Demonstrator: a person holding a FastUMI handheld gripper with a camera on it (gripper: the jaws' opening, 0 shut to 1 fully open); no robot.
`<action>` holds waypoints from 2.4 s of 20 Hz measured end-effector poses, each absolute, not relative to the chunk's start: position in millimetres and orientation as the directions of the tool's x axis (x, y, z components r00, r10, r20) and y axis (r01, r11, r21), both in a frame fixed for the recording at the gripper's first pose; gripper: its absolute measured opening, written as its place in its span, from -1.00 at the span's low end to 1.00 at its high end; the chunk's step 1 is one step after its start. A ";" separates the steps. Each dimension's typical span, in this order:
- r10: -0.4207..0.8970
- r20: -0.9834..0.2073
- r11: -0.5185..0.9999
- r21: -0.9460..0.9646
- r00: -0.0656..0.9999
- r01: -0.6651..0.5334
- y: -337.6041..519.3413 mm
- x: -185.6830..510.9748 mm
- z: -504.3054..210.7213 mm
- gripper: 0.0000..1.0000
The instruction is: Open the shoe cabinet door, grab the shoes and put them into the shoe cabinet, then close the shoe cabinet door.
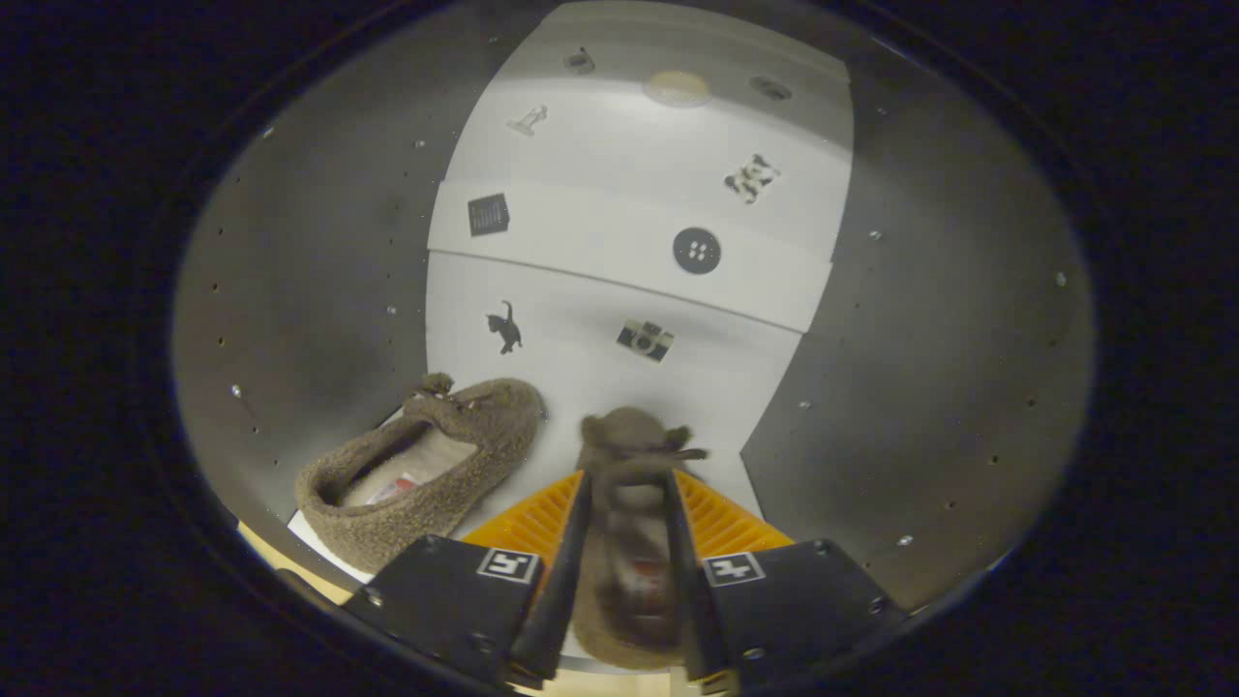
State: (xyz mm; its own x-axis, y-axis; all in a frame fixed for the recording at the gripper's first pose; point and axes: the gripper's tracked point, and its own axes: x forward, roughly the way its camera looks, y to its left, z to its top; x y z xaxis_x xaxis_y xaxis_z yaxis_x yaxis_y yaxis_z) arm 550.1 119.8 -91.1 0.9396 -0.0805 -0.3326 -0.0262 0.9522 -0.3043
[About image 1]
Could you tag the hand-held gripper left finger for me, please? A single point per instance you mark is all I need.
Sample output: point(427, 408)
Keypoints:
point(561, 581)

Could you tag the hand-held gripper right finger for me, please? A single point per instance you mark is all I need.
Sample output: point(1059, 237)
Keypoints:
point(692, 590)

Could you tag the brown fuzzy shoe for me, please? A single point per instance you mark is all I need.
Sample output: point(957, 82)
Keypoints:
point(484, 416)
point(629, 436)

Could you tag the grey shoe cabinet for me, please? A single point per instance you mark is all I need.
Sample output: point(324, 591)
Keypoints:
point(920, 339)

